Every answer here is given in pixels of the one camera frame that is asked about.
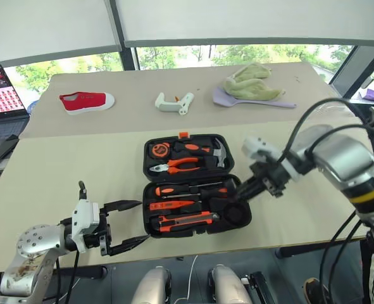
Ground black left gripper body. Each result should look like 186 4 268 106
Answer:
83 212 114 257

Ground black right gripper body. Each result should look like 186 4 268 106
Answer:
250 160 292 198

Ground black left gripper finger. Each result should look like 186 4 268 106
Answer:
109 234 150 257
103 199 143 217

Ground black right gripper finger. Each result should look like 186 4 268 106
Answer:
235 182 269 203
236 176 264 195

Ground orange test pen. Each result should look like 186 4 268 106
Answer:
149 199 197 211

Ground long orange black screwdriver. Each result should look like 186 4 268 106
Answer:
154 182 223 198

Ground orange black utility knife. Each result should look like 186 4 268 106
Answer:
149 212 221 234

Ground black tool case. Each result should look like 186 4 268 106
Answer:
140 132 253 239

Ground steel claw hammer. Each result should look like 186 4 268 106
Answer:
204 137 229 169

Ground silver left robot leg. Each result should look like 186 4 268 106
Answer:
130 265 173 304

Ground silver robot leg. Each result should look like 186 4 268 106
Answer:
208 263 252 304
130 265 173 304

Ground orange black tape measure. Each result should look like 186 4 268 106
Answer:
150 142 171 158

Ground stubby orange black tool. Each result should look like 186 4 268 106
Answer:
173 142 213 156

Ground purple silicone spatula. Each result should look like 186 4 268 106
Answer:
212 86 298 110

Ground green towel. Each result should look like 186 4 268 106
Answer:
222 61 286 103

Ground black box under table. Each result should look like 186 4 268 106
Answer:
239 271 275 304

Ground silver right robot leg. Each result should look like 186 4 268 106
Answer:
208 263 252 304

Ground white plastic gadget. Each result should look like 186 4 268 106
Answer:
154 91 196 117

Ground red canvas shoe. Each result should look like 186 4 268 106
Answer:
58 91 116 116

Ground black phone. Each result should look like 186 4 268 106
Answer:
0 134 20 167

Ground open laptop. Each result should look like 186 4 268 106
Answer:
0 64 31 144

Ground white roller blind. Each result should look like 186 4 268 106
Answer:
0 0 123 68
115 0 374 49

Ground black table frame bar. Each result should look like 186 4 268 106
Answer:
54 265 109 280
274 239 362 260

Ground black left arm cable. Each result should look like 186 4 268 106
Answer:
54 180 89 304

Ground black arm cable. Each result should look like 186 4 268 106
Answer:
54 180 89 304
277 97 374 304

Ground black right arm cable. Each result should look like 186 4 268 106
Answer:
277 97 374 304

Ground white cable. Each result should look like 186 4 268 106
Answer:
173 254 199 304

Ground orange handled pliers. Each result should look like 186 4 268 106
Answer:
149 156 202 175

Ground dark window post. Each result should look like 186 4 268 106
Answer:
105 0 140 72

